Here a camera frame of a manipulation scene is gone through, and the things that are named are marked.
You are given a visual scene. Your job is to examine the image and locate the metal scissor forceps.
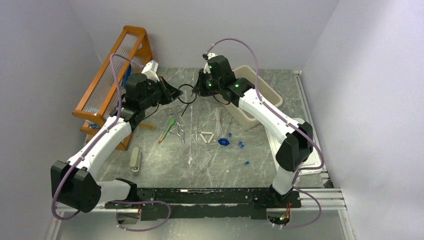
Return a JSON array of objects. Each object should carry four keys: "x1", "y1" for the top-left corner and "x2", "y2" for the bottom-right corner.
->
[{"x1": 166, "y1": 104, "x2": 185, "y2": 144}]

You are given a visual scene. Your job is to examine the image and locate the clear glass tube bundle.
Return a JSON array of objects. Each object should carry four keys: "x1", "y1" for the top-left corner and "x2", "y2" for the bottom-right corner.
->
[{"x1": 214, "y1": 107, "x2": 223, "y2": 138}]

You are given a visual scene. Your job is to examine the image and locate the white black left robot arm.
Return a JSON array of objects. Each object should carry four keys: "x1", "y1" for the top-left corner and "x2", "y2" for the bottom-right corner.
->
[{"x1": 50, "y1": 73, "x2": 183, "y2": 213}]

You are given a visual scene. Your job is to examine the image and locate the orange test tube brush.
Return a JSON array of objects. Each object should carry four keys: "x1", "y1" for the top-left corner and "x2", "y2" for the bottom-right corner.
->
[{"x1": 138, "y1": 122, "x2": 156, "y2": 130}]

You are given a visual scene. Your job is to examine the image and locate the small blue cap pair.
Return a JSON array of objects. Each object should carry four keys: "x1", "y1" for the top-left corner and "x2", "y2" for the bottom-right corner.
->
[{"x1": 238, "y1": 141, "x2": 245, "y2": 149}]

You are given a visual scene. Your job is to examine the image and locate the beige stapler-like case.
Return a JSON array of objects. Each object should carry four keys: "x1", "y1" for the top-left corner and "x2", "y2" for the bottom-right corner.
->
[{"x1": 129, "y1": 147, "x2": 141, "y2": 173}]

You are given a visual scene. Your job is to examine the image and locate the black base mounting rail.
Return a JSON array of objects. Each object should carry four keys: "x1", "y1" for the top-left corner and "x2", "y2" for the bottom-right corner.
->
[{"x1": 104, "y1": 187, "x2": 302, "y2": 221}]

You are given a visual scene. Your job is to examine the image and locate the white plastic bin lid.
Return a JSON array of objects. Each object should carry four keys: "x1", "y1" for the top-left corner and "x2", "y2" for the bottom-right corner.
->
[{"x1": 263, "y1": 116, "x2": 322, "y2": 175}]

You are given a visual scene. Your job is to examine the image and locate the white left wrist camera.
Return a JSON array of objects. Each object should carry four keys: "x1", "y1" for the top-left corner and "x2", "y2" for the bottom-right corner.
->
[{"x1": 141, "y1": 60, "x2": 159, "y2": 82}]

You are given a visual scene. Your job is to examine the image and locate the orange wooden test tube rack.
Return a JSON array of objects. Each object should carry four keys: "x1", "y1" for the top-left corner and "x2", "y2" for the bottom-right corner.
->
[{"x1": 72, "y1": 25, "x2": 153, "y2": 142}]

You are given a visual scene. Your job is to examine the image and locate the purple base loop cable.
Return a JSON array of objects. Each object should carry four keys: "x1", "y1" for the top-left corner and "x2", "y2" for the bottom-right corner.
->
[{"x1": 114, "y1": 200, "x2": 172, "y2": 232}]

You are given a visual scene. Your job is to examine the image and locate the black wire ring stand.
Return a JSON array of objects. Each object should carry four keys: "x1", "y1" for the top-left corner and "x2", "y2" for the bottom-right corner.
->
[{"x1": 178, "y1": 83, "x2": 197, "y2": 116}]

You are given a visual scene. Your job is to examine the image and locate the green plastic spatula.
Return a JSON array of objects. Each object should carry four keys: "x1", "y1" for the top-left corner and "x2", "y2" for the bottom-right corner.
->
[{"x1": 158, "y1": 118, "x2": 176, "y2": 144}]

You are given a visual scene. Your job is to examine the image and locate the beige plastic bin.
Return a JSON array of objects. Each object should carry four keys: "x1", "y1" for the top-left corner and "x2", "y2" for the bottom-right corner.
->
[{"x1": 224, "y1": 65, "x2": 283, "y2": 131}]

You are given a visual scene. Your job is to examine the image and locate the blue plastic hexagon cap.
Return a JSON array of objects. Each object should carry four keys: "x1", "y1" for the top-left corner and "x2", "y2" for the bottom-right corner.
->
[{"x1": 218, "y1": 138, "x2": 230, "y2": 146}]

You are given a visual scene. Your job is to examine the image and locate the white clay triangle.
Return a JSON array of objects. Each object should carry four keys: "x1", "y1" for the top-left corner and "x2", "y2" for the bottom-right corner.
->
[{"x1": 200, "y1": 131, "x2": 215, "y2": 144}]

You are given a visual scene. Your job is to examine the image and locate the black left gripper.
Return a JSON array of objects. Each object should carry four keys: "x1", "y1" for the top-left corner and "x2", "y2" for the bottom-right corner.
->
[{"x1": 140, "y1": 76, "x2": 184, "y2": 109}]

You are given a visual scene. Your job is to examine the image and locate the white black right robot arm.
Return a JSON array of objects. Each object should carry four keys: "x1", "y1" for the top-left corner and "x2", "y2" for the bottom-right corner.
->
[{"x1": 193, "y1": 53, "x2": 313, "y2": 207}]

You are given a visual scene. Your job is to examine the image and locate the blue capped clear tube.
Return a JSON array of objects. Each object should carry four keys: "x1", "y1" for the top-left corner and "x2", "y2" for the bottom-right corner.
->
[{"x1": 231, "y1": 161, "x2": 250, "y2": 169}]

